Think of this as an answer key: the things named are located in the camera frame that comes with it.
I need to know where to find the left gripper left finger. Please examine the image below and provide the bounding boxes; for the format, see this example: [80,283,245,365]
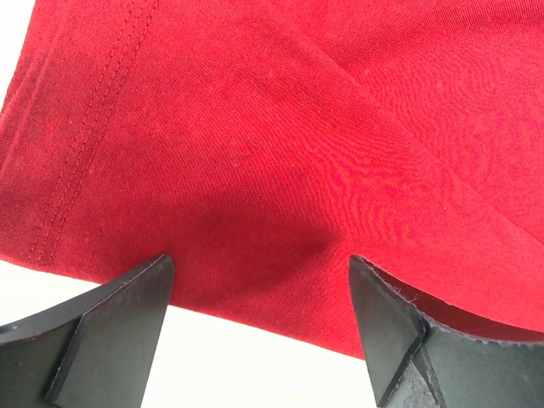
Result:
[1,254,174,408]

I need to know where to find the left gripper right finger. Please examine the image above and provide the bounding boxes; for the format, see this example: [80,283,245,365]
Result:
[348,256,543,407]

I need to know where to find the dark red t-shirt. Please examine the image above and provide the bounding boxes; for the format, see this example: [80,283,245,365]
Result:
[1,1,543,356]

